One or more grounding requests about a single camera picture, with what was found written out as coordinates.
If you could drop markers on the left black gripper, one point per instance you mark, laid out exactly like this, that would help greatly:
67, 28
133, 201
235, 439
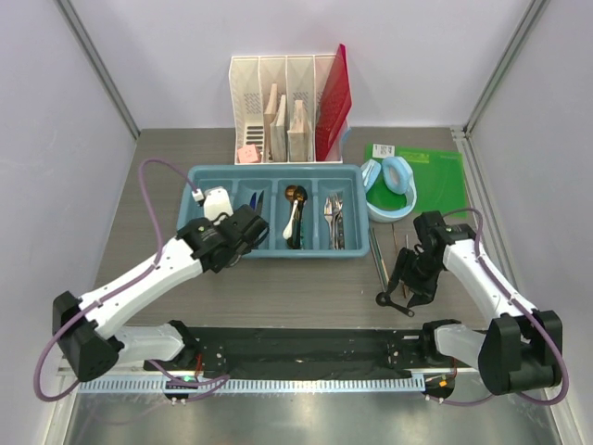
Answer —
216, 221

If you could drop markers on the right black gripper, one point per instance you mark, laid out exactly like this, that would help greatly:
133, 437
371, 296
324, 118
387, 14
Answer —
424, 290

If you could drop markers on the black measuring spoon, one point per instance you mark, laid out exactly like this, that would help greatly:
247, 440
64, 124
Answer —
383, 299

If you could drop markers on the purple handled utensil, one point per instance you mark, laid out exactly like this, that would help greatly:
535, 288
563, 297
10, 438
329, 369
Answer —
253, 201

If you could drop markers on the thin grey chopstick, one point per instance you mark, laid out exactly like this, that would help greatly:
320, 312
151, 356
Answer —
373, 257

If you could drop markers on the white ceramic spoon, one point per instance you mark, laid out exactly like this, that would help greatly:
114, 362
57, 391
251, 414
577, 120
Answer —
288, 230

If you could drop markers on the patterned handle fork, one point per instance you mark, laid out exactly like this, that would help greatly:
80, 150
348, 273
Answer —
339, 231

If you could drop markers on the gold spoon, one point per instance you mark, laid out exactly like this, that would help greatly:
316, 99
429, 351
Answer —
291, 193

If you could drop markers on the blue plastic cutlery tray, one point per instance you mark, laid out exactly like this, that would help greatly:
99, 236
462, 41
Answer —
319, 180

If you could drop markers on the black knife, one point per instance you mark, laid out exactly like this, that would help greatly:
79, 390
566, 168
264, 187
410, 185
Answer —
259, 203

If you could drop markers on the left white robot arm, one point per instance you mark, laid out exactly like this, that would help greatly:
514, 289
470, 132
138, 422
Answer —
92, 330

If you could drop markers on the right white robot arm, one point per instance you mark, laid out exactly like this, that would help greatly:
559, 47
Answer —
521, 348

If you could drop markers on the pink cube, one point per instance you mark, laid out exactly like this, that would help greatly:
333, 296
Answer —
248, 154

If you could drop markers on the green cutting mat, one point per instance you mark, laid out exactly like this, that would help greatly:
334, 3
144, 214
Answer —
438, 175

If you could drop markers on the blue headphones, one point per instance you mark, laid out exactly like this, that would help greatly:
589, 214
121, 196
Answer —
398, 178

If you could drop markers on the wooden board middle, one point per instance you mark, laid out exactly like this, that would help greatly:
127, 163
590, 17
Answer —
278, 133

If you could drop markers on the wooden board right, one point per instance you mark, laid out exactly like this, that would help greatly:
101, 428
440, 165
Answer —
298, 133

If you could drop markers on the light wooden board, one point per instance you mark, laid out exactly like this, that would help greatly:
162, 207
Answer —
270, 113

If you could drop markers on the white file organizer rack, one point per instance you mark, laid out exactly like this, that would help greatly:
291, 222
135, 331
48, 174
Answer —
299, 77

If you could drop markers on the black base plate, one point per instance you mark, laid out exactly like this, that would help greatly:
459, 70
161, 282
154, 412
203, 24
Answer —
310, 354

